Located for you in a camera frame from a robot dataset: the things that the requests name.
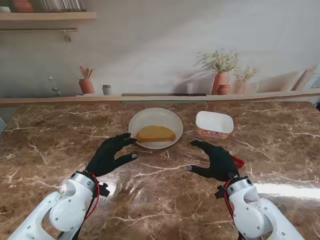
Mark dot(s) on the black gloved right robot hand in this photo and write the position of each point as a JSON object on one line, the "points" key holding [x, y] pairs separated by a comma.
{"points": [[221, 165]]}

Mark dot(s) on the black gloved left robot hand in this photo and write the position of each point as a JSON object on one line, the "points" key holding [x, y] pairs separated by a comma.
{"points": [[105, 157]]}

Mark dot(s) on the white bento box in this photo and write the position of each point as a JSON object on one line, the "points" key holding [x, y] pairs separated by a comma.
{"points": [[212, 122]]}

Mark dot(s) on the toasted bread slice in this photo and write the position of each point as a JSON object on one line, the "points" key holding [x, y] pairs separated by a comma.
{"points": [[155, 133]]}

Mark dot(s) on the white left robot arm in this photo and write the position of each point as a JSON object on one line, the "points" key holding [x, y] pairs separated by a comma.
{"points": [[65, 207]]}

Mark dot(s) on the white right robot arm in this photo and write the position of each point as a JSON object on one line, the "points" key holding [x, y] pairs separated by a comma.
{"points": [[250, 210]]}

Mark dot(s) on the white round plate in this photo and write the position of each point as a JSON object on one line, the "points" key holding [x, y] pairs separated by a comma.
{"points": [[155, 117]]}

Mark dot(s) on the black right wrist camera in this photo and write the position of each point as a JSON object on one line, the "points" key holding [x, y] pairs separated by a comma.
{"points": [[219, 193]]}

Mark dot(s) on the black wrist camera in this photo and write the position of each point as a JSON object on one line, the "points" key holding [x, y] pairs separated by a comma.
{"points": [[105, 190], [219, 193]]}

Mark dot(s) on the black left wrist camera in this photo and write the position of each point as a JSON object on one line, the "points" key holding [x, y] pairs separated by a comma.
{"points": [[105, 190]]}

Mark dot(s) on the metal hanging rail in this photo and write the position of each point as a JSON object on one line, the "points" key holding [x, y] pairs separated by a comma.
{"points": [[37, 29]]}

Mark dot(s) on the wooden wall shelf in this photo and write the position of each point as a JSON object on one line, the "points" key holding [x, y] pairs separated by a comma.
{"points": [[50, 16]]}

